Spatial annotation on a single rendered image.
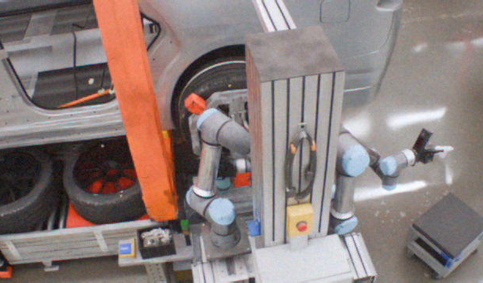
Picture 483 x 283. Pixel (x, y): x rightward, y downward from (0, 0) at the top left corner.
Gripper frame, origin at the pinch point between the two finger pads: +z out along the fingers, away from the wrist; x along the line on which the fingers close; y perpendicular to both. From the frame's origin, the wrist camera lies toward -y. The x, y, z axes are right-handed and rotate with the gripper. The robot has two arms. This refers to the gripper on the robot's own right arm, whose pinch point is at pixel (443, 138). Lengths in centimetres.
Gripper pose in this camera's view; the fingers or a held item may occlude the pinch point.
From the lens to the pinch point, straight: 255.1
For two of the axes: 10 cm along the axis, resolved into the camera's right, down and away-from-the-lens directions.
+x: 4.1, 5.1, -7.6
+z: 9.1, -3.2, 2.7
